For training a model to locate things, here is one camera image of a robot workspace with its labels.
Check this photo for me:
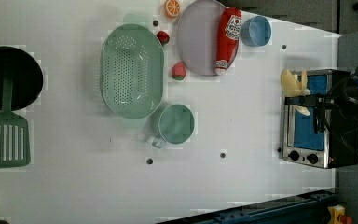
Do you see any lilac round plate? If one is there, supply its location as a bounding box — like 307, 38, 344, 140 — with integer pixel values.
176, 0, 227, 76

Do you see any pink plush strawberry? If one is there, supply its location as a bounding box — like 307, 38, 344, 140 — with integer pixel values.
172, 62, 186, 80

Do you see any yellow plush peeled banana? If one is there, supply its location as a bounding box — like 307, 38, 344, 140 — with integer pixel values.
280, 68, 311, 117

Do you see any black round pan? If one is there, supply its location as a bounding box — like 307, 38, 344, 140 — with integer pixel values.
0, 46, 44, 111

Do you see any blue bowl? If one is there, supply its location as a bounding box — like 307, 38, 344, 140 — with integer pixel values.
241, 16, 272, 47

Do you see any silver toaster oven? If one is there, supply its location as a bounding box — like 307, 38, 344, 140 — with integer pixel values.
282, 70, 358, 169

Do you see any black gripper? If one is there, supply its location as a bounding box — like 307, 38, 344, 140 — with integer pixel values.
284, 67, 358, 119

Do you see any yellow red toy object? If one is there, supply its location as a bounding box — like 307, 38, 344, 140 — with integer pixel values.
328, 205, 353, 224

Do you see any green mug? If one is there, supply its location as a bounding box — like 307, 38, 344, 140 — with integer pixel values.
150, 104, 195, 148

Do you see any green slotted spatula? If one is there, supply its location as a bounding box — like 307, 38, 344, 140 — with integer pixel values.
0, 77, 31, 169

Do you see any red plush ketchup bottle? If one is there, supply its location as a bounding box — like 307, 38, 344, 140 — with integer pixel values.
215, 7, 241, 76

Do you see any blue metal frame rail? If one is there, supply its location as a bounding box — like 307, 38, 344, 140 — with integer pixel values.
159, 190, 337, 224

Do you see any orange slice toy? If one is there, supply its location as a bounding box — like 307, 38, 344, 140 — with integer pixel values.
163, 0, 181, 18

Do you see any dark red plush strawberry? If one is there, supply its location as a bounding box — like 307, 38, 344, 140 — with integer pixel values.
157, 31, 170, 46

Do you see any green perforated colander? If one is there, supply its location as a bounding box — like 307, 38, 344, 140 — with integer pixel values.
100, 14, 164, 128

